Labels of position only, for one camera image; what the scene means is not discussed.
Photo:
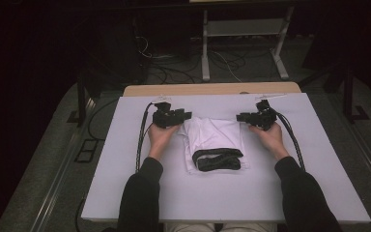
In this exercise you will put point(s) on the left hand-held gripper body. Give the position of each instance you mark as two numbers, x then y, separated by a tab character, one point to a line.
163	116

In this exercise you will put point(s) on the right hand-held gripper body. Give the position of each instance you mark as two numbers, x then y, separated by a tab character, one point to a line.
264	117

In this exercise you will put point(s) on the white pants with black waistband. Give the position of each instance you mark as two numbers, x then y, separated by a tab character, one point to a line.
212	135

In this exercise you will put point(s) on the person's left hand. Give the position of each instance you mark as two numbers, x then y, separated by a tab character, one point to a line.
159	138

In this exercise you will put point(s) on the person's right hand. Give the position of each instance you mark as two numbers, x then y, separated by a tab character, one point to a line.
273	140

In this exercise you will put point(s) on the white table mat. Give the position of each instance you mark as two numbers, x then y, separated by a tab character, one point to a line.
225	193

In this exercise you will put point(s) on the black metal stand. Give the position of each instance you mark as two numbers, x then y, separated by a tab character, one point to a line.
82	96
348	96

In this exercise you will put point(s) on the black floor socket plate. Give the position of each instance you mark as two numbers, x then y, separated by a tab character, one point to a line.
86	150

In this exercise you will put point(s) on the white metal stand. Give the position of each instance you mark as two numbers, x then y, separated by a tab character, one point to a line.
244	28

